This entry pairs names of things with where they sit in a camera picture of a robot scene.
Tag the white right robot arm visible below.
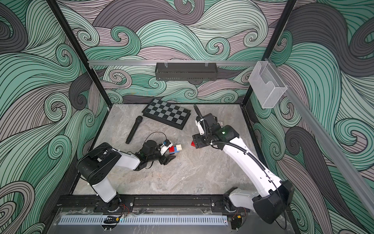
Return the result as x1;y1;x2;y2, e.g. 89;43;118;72
193;122;295;224

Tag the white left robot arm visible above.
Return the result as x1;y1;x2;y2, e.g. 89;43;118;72
77;139;175;204

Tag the black microphone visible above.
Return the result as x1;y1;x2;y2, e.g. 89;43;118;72
125;116;143;144

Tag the black green chessboard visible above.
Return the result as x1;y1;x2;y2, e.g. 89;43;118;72
142;98;191;130

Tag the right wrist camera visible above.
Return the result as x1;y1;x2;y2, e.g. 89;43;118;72
193;104;222;137

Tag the black wall tray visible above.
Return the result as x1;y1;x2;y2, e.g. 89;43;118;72
155;62;218;81

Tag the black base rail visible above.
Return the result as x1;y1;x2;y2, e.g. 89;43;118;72
57;195;235;213

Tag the clear plastic wall bin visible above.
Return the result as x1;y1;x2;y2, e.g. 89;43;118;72
248;61;287;109

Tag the white slotted cable duct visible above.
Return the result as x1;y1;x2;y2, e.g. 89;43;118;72
58;215;228;226

